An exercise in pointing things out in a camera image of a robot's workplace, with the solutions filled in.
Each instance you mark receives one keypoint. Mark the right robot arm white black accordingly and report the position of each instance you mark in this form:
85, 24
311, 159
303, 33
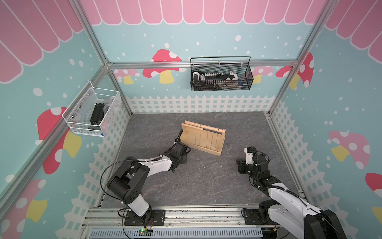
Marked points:
284, 207

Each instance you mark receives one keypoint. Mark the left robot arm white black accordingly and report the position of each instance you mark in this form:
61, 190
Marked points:
128, 180

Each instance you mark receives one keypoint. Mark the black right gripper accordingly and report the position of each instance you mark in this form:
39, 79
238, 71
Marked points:
242, 165

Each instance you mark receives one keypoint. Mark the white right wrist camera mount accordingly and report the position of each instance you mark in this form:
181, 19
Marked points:
249, 153

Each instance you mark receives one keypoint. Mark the wooden jewelry display stand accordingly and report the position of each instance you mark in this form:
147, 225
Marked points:
203, 137

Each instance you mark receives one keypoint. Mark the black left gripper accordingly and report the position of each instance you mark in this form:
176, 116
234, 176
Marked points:
185, 153

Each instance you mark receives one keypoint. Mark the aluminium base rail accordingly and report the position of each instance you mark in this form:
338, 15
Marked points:
227, 221

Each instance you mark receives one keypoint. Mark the black wire mesh basket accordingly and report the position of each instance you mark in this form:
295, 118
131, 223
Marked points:
228, 73

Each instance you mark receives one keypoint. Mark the white wire basket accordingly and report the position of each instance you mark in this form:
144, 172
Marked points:
93, 111

